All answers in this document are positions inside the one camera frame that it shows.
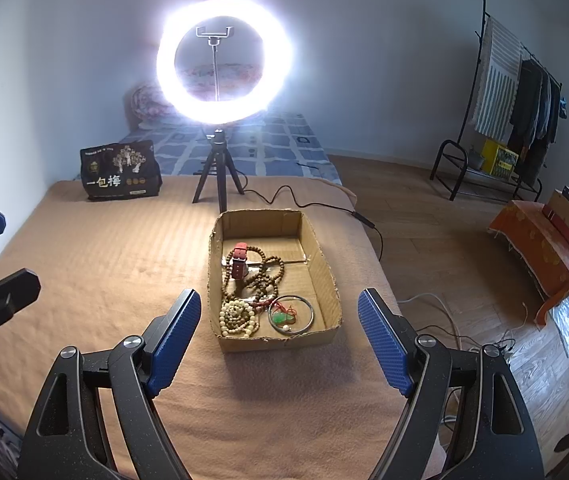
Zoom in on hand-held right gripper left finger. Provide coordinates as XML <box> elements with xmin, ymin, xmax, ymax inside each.
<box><xmin>24</xmin><ymin>289</ymin><xmax>202</xmax><ymax>480</ymax></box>

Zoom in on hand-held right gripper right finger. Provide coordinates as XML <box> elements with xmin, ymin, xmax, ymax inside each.
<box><xmin>358</xmin><ymin>288</ymin><xmax>545</xmax><ymax>480</ymax></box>

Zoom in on pale yellow bead bracelet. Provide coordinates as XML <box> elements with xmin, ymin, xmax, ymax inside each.
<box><xmin>218</xmin><ymin>297</ymin><xmax>260</xmax><ymax>339</ymax></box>

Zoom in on blue bangle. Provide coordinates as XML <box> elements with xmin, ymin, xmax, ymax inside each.
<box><xmin>266</xmin><ymin>295</ymin><xmax>314</xmax><ymax>334</ymax></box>

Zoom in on cardboard box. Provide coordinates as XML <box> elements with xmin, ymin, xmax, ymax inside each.
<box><xmin>208</xmin><ymin>208</ymin><xmax>343</xmax><ymax>356</ymax></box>

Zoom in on gold wristwatch red strap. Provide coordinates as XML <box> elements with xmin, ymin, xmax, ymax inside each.
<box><xmin>228</xmin><ymin>241</ymin><xmax>261</xmax><ymax>281</ymax></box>

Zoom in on green pendant red string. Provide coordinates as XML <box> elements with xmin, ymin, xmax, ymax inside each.
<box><xmin>269</xmin><ymin>300</ymin><xmax>299</xmax><ymax>326</ymax></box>

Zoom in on brown wooden bead necklace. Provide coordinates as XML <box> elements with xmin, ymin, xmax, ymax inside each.
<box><xmin>222</xmin><ymin>245</ymin><xmax>288</xmax><ymax>311</ymax></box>

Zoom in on black printed bag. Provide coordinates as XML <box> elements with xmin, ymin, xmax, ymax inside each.
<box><xmin>79</xmin><ymin>140</ymin><xmax>162</xmax><ymax>202</ymax></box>

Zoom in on orange cloth covered table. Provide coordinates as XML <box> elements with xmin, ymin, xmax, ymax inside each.
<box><xmin>487</xmin><ymin>200</ymin><xmax>569</xmax><ymax>331</ymax></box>

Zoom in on yellow box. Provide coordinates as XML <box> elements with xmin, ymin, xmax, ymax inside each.
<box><xmin>479</xmin><ymin>139</ymin><xmax>520</xmax><ymax>178</ymax></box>

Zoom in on blue patterned bedsheet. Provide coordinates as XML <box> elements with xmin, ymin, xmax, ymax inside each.
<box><xmin>117</xmin><ymin>110</ymin><xmax>343</xmax><ymax>186</ymax></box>

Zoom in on dark hanging clothes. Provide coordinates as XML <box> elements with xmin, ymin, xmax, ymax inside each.
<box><xmin>507</xmin><ymin>57</ymin><xmax>563</xmax><ymax>186</ymax></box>

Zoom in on striped towel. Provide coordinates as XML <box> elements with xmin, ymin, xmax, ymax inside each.
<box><xmin>471</xmin><ymin>17</ymin><xmax>523</xmax><ymax>138</ymax></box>

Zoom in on phone clamp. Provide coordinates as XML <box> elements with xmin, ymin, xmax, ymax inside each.
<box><xmin>195</xmin><ymin>25</ymin><xmax>236</xmax><ymax>103</ymax></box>

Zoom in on black clothes rack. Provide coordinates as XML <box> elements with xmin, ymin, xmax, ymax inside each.
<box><xmin>429</xmin><ymin>0</ymin><xmax>565</xmax><ymax>203</ymax></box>

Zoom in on white cable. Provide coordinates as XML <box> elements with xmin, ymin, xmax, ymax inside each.
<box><xmin>397</xmin><ymin>292</ymin><xmax>465</xmax><ymax>351</ymax></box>

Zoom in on black power cable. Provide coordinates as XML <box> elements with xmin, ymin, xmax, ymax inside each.
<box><xmin>242</xmin><ymin>185</ymin><xmax>384</xmax><ymax>262</ymax></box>

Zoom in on ring light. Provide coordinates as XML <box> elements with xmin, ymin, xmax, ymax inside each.
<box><xmin>157</xmin><ymin>0</ymin><xmax>296</xmax><ymax>126</ymax></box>

